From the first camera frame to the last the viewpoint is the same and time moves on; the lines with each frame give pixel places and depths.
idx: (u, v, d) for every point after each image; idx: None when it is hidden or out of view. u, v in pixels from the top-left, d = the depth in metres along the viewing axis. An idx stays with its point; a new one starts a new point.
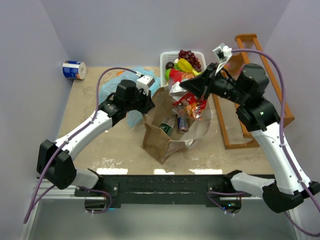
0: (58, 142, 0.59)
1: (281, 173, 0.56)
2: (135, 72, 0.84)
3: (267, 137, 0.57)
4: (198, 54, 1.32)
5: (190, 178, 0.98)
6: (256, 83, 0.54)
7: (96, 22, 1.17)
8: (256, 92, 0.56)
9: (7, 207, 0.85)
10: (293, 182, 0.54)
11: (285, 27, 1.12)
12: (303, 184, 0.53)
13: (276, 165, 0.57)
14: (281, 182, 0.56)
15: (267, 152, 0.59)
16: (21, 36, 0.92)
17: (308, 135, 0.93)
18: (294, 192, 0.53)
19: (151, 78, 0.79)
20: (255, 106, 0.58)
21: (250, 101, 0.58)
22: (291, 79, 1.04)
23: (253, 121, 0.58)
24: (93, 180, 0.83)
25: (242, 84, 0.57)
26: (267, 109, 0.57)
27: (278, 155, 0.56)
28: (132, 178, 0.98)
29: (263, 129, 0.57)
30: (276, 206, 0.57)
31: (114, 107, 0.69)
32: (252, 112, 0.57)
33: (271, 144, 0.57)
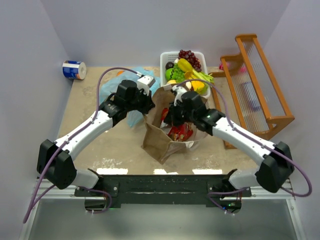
0: (59, 142, 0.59)
1: (248, 148, 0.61)
2: (135, 72, 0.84)
3: (220, 128, 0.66)
4: (198, 54, 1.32)
5: (190, 177, 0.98)
6: (191, 99, 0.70)
7: (96, 22, 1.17)
8: (196, 105, 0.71)
9: (7, 207, 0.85)
10: (258, 149, 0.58)
11: (285, 27, 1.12)
12: (266, 146, 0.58)
13: (241, 146, 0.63)
14: (254, 157, 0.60)
15: (230, 140, 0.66)
16: (21, 36, 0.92)
17: (308, 135, 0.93)
18: (264, 157, 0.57)
19: (152, 79, 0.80)
20: (205, 115, 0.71)
21: (198, 113, 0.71)
22: (291, 79, 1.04)
23: (208, 127, 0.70)
24: (93, 180, 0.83)
25: (186, 105, 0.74)
26: (213, 114, 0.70)
27: (235, 137, 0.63)
28: (132, 178, 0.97)
29: (213, 125, 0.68)
30: (268, 182, 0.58)
31: (114, 107, 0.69)
32: (203, 120, 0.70)
33: (226, 132, 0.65)
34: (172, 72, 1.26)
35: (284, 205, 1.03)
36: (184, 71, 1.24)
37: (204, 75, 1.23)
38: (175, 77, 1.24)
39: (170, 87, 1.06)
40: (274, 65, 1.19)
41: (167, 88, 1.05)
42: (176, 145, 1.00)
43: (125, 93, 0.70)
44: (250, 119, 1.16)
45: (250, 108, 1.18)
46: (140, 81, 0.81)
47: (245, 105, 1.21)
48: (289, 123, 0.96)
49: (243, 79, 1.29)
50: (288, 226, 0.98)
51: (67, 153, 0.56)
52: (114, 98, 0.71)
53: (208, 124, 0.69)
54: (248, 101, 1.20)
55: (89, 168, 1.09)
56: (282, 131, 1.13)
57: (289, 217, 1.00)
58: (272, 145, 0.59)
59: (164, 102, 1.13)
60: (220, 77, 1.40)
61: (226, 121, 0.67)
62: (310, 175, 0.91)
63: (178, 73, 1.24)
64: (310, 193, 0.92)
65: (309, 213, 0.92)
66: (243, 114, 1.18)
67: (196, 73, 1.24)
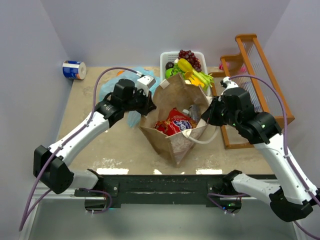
0: (52, 149, 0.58)
1: (288, 184, 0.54)
2: (135, 71, 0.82)
3: (271, 149, 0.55)
4: (197, 54, 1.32)
5: (190, 177, 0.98)
6: (238, 97, 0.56)
7: (95, 22, 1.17)
8: (243, 105, 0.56)
9: (7, 207, 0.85)
10: (301, 192, 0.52)
11: (285, 27, 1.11)
12: (311, 193, 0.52)
13: (281, 176, 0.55)
14: (288, 192, 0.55)
15: (272, 163, 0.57)
16: (21, 37, 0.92)
17: (308, 136, 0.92)
18: (303, 202, 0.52)
19: (152, 80, 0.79)
20: (254, 119, 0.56)
21: (243, 115, 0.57)
22: (292, 79, 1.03)
23: (256, 134, 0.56)
24: (93, 180, 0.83)
25: (229, 103, 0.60)
26: (266, 120, 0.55)
27: (283, 166, 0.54)
28: (132, 178, 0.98)
29: (266, 142, 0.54)
30: (285, 214, 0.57)
31: (111, 107, 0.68)
32: (251, 125, 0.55)
33: (275, 156, 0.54)
34: (172, 72, 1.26)
35: None
36: (184, 71, 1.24)
37: (204, 75, 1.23)
38: None
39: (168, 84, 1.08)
40: (274, 64, 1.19)
41: (166, 86, 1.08)
42: (178, 144, 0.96)
43: (121, 92, 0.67)
44: None
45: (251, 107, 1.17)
46: (140, 80, 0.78)
47: None
48: (289, 122, 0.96)
49: (243, 79, 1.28)
50: (287, 227, 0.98)
51: (61, 159, 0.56)
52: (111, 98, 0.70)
53: (256, 131, 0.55)
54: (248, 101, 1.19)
55: (89, 168, 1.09)
56: None
57: None
58: (315, 191, 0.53)
59: (170, 102, 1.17)
60: (220, 77, 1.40)
61: (281, 140, 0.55)
62: (311, 175, 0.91)
63: None
64: None
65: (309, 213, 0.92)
66: None
67: (196, 73, 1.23)
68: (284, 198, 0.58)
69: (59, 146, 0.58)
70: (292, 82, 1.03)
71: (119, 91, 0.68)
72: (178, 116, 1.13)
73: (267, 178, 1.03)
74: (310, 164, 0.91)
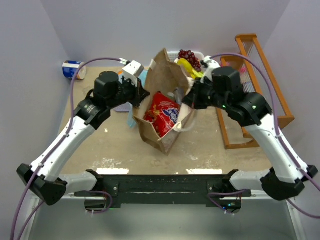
0: (33, 167, 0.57)
1: (281, 164, 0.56)
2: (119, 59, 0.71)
3: (263, 130, 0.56)
4: (197, 54, 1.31)
5: (190, 178, 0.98)
6: (228, 77, 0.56)
7: (95, 22, 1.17)
8: (233, 86, 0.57)
9: (7, 208, 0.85)
10: (293, 172, 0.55)
11: (285, 27, 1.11)
12: (303, 171, 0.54)
13: (273, 157, 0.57)
14: (281, 172, 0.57)
15: (263, 145, 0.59)
16: (21, 37, 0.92)
17: (308, 137, 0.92)
18: (295, 180, 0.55)
19: (139, 68, 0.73)
20: (244, 101, 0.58)
21: (233, 97, 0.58)
22: (292, 80, 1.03)
23: (246, 116, 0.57)
24: (91, 182, 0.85)
25: (217, 84, 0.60)
26: (256, 101, 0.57)
27: (275, 147, 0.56)
28: (131, 178, 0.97)
29: (258, 123, 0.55)
30: (280, 193, 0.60)
31: (93, 108, 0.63)
32: (242, 107, 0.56)
33: (267, 137, 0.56)
34: None
35: (284, 205, 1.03)
36: None
37: None
38: None
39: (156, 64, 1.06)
40: (274, 64, 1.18)
41: (154, 66, 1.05)
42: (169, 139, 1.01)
43: (102, 89, 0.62)
44: None
45: None
46: (126, 70, 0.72)
47: None
48: (289, 122, 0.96)
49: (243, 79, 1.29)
50: (287, 227, 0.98)
51: (43, 179, 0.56)
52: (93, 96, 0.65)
53: (247, 113, 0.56)
54: None
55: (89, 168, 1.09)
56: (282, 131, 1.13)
57: (290, 218, 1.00)
58: (306, 168, 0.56)
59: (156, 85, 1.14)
60: None
61: (271, 120, 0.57)
62: None
63: None
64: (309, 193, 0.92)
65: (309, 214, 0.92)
66: None
67: (196, 73, 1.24)
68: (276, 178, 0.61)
69: (39, 164, 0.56)
70: (292, 82, 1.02)
71: (101, 88, 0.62)
72: (165, 102, 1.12)
73: None
74: (310, 165, 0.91)
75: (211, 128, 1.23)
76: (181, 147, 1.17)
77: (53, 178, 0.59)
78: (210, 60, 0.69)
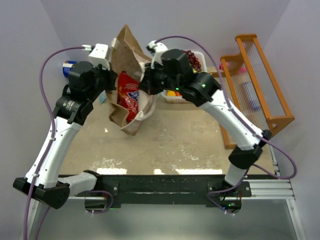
0: (29, 178, 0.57)
1: (238, 134, 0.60)
2: (83, 46, 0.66)
3: (216, 105, 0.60)
4: (198, 54, 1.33)
5: (190, 178, 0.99)
6: (177, 60, 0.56)
7: (95, 22, 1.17)
8: (183, 68, 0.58)
9: (7, 207, 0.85)
10: (250, 138, 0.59)
11: (285, 27, 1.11)
12: (258, 136, 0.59)
13: (231, 129, 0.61)
14: (240, 141, 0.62)
15: (219, 119, 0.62)
16: (21, 37, 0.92)
17: (308, 137, 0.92)
18: (254, 146, 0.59)
19: (108, 49, 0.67)
20: (194, 82, 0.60)
21: (185, 78, 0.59)
22: (292, 79, 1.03)
23: (199, 96, 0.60)
24: (91, 181, 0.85)
25: (168, 68, 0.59)
26: (206, 80, 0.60)
27: (230, 119, 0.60)
28: (132, 178, 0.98)
29: (209, 100, 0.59)
30: (245, 163, 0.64)
31: (72, 103, 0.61)
32: (194, 88, 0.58)
33: (221, 111, 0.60)
34: None
35: (284, 205, 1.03)
36: None
37: None
38: None
39: (118, 43, 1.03)
40: (274, 64, 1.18)
41: (118, 46, 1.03)
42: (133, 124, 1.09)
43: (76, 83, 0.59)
44: (251, 119, 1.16)
45: (250, 108, 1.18)
46: (95, 55, 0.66)
47: (245, 106, 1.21)
48: (289, 122, 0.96)
49: (243, 79, 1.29)
50: (288, 227, 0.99)
51: (42, 188, 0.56)
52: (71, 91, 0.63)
53: (199, 93, 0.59)
54: (248, 101, 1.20)
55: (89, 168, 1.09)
56: (282, 131, 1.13)
57: (289, 218, 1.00)
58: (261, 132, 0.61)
59: (122, 64, 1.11)
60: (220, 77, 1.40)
61: (221, 95, 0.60)
62: (311, 176, 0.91)
63: None
64: (309, 193, 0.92)
65: (309, 214, 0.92)
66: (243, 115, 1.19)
67: None
68: (238, 150, 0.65)
69: (33, 175, 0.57)
70: (293, 82, 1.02)
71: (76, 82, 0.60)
72: (130, 85, 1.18)
73: (267, 178, 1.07)
74: (311, 165, 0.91)
75: (211, 128, 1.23)
76: (181, 147, 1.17)
77: (53, 183, 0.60)
78: (156, 44, 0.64)
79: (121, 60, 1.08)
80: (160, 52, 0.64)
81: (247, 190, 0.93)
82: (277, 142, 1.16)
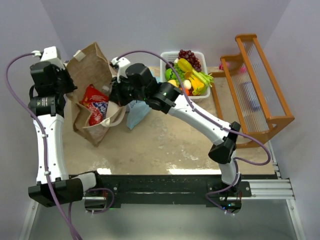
0: (42, 180, 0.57)
1: (207, 130, 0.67)
2: (32, 53, 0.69)
3: (180, 109, 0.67)
4: (198, 54, 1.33)
5: (190, 178, 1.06)
6: (140, 75, 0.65)
7: (95, 23, 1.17)
8: (146, 81, 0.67)
9: (7, 207, 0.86)
10: (218, 132, 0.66)
11: (285, 27, 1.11)
12: (225, 128, 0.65)
13: (200, 127, 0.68)
14: (211, 137, 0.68)
15: (188, 120, 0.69)
16: (21, 37, 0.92)
17: (308, 137, 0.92)
18: (223, 139, 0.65)
19: (56, 50, 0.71)
20: (158, 92, 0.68)
21: (149, 90, 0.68)
22: (291, 79, 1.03)
23: (163, 105, 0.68)
24: (92, 177, 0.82)
25: (133, 81, 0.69)
26: (167, 89, 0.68)
27: (195, 118, 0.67)
28: (132, 179, 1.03)
29: (172, 105, 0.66)
30: (222, 158, 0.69)
31: (46, 99, 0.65)
32: (157, 98, 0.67)
33: (185, 113, 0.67)
34: (172, 72, 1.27)
35: (284, 205, 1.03)
36: (184, 71, 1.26)
37: (204, 75, 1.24)
38: (175, 77, 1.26)
39: (86, 56, 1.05)
40: (274, 64, 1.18)
41: (84, 58, 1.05)
42: (97, 131, 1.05)
43: (44, 77, 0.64)
44: (251, 119, 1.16)
45: (250, 108, 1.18)
46: (47, 57, 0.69)
47: (244, 106, 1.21)
48: (289, 122, 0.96)
49: (243, 79, 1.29)
50: (288, 227, 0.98)
51: (60, 180, 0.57)
52: (40, 91, 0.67)
53: (163, 102, 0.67)
54: (248, 101, 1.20)
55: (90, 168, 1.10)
56: (282, 130, 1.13)
57: (289, 218, 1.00)
58: (229, 125, 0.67)
59: (88, 76, 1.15)
60: (220, 77, 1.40)
61: (184, 100, 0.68)
62: (311, 176, 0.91)
63: (178, 73, 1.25)
64: (310, 194, 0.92)
65: (310, 214, 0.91)
66: (243, 114, 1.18)
67: (196, 73, 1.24)
68: (213, 147, 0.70)
69: (46, 173, 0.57)
70: (292, 82, 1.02)
71: (42, 77, 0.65)
72: (96, 96, 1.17)
73: (267, 178, 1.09)
74: (311, 165, 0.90)
75: None
76: (181, 147, 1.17)
77: (66, 174, 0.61)
78: (117, 60, 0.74)
79: (88, 71, 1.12)
80: (123, 66, 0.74)
81: (247, 190, 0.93)
82: (277, 143, 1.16)
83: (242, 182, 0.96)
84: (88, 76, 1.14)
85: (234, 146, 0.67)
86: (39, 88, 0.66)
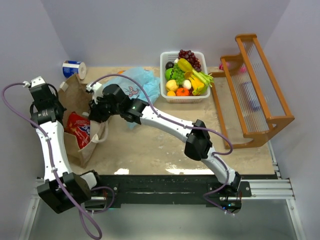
0: (50, 177, 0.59)
1: (172, 131, 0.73)
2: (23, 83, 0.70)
3: (147, 117, 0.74)
4: (198, 54, 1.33)
5: (190, 178, 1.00)
6: (114, 94, 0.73)
7: (95, 23, 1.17)
8: (120, 98, 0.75)
9: (7, 207, 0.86)
10: (181, 131, 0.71)
11: (285, 27, 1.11)
12: (186, 126, 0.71)
13: (168, 129, 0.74)
14: (179, 137, 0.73)
15: (157, 126, 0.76)
16: (21, 38, 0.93)
17: (309, 137, 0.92)
18: (187, 135, 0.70)
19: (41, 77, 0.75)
20: (130, 107, 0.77)
21: (123, 106, 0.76)
22: (291, 80, 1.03)
23: (135, 117, 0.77)
24: (91, 177, 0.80)
25: (109, 100, 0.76)
26: (136, 103, 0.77)
27: (160, 122, 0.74)
28: (132, 179, 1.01)
29: (140, 115, 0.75)
30: (194, 155, 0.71)
31: (46, 111, 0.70)
32: (129, 112, 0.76)
33: (152, 120, 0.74)
34: (172, 72, 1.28)
35: (285, 205, 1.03)
36: (184, 71, 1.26)
37: (204, 75, 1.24)
38: (175, 77, 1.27)
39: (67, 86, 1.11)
40: (274, 65, 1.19)
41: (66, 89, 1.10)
42: (88, 149, 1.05)
43: (43, 93, 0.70)
44: (250, 119, 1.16)
45: (250, 108, 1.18)
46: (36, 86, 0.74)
47: (244, 106, 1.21)
48: (289, 122, 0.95)
49: (243, 79, 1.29)
50: (288, 227, 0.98)
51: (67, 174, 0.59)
52: (39, 107, 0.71)
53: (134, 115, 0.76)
54: (248, 101, 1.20)
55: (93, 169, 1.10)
56: (282, 130, 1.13)
57: (289, 217, 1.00)
58: (192, 123, 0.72)
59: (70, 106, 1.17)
60: (220, 77, 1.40)
61: (150, 109, 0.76)
62: (311, 176, 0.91)
63: (178, 73, 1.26)
64: (310, 194, 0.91)
65: (310, 214, 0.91)
66: (243, 115, 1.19)
67: (196, 73, 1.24)
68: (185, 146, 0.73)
69: (53, 169, 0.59)
70: (292, 83, 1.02)
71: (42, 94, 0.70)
72: (80, 121, 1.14)
73: (267, 178, 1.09)
74: (311, 165, 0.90)
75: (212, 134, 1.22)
76: (181, 147, 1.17)
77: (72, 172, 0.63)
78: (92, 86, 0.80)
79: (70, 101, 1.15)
80: (99, 88, 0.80)
81: (247, 190, 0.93)
82: (277, 143, 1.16)
83: (242, 182, 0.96)
84: (70, 105, 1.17)
85: (200, 141, 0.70)
86: (38, 104, 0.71)
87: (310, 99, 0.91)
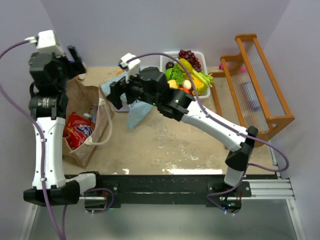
0: (38, 185, 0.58)
1: (222, 136, 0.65)
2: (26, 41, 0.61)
3: (193, 116, 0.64)
4: (197, 54, 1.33)
5: (190, 178, 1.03)
6: (156, 81, 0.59)
7: (95, 23, 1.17)
8: (162, 87, 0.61)
9: (7, 207, 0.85)
10: (233, 138, 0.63)
11: (285, 27, 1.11)
12: (241, 134, 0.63)
13: (215, 133, 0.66)
14: (226, 142, 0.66)
15: (201, 126, 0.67)
16: (21, 38, 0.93)
17: (309, 137, 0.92)
18: (240, 144, 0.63)
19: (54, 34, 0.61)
20: (171, 99, 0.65)
21: (163, 97, 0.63)
22: (292, 80, 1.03)
23: (176, 112, 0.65)
24: (91, 178, 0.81)
25: (146, 87, 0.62)
26: (179, 97, 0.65)
27: (209, 124, 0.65)
28: (132, 178, 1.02)
29: (185, 112, 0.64)
30: (238, 164, 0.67)
31: (47, 100, 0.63)
32: (170, 106, 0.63)
33: (199, 120, 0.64)
34: (172, 72, 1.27)
35: (284, 205, 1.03)
36: (184, 71, 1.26)
37: (204, 75, 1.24)
38: (175, 77, 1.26)
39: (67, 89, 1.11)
40: (274, 65, 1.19)
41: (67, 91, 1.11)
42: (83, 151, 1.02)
43: (45, 76, 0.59)
44: (250, 119, 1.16)
45: (250, 108, 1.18)
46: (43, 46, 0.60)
47: (245, 105, 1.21)
48: (289, 123, 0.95)
49: (243, 79, 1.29)
50: (288, 226, 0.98)
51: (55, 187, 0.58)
52: (39, 89, 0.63)
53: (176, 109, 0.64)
54: (248, 101, 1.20)
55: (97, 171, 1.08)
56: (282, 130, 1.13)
57: (289, 217, 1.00)
58: (245, 130, 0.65)
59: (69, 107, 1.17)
60: (220, 77, 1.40)
61: (197, 106, 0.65)
62: (311, 176, 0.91)
63: (178, 73, 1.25)
64: (310, 193, 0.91)
65: (310, 214, 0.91)
66: (243, 114, 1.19)
67: (196, 73, 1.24)
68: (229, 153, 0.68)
69: (41, 180, 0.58)
70: (292, 83, 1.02)
71: (41, 77, 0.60)
72: (79, 121, 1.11)
73: (267, 178, 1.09)
74: (311, 165, 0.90)
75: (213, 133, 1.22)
76: (181, 147, 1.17)
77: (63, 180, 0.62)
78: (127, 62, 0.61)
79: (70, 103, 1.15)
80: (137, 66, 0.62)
81: (247, 190, 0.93)
82: (277, 143, 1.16)
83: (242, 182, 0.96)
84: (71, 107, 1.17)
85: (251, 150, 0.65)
86: (39, 85, 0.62)
87: (310, 98, 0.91)
